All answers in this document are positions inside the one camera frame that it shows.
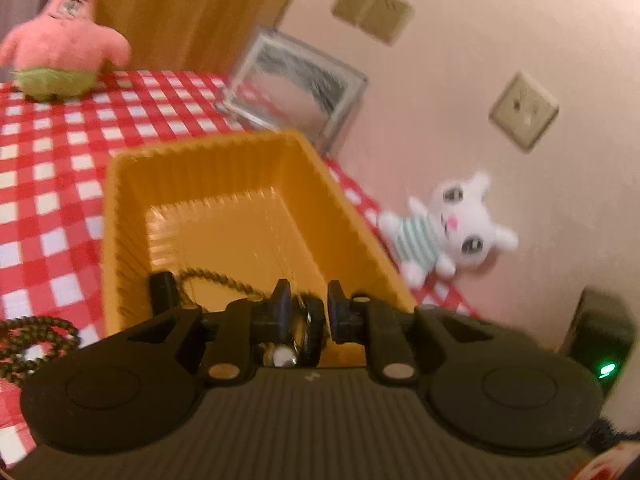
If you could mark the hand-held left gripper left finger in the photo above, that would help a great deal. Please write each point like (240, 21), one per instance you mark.
(283, 307)

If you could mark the beige wall socket plate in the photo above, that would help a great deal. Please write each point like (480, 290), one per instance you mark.
(354, 1)
(391, 17)
(524, 110)

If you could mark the yellow plastic tray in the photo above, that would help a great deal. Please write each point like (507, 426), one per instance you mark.
(225, 220)

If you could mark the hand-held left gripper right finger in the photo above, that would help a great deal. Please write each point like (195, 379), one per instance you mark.
(334, 310)

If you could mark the wooden door panel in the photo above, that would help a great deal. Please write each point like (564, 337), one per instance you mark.
(200, 10)

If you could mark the black wrist watch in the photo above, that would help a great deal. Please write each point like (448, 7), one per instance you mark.
(312, 327)

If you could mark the white bunny plush toy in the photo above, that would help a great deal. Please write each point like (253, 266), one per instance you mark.
(465, 220)

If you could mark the pink starfish plush toy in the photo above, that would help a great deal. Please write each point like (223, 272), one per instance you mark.
(60, 45)

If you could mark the silver picture frame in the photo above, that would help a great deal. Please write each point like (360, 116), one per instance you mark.
(295, 90)

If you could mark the red white checkered tablecloth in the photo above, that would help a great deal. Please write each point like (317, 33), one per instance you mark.
(55, 185)

